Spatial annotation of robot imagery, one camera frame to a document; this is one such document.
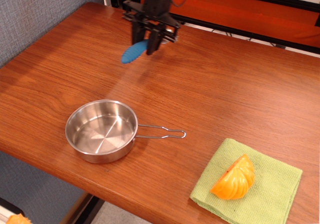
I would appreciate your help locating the green cloth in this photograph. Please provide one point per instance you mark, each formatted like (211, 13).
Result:
(268, 201)

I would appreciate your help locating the stainless steel pan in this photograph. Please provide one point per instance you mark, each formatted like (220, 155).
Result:
(104, 131)

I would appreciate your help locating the orange plastic fruit slice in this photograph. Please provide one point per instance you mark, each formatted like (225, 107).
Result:
(236, 181)

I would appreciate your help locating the orange toy at corner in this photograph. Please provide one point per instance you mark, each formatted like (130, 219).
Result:
(18, 219)

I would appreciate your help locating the blue handled metal spoon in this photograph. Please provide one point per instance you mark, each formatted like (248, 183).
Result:
(134, 51)

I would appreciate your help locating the black orange back frame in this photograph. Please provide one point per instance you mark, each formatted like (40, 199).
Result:
(289, 23)

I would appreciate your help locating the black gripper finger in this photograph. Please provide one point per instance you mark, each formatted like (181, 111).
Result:
(138, 32)
(154, 41)

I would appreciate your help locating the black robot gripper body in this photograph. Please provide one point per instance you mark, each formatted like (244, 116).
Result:
(154, 15)

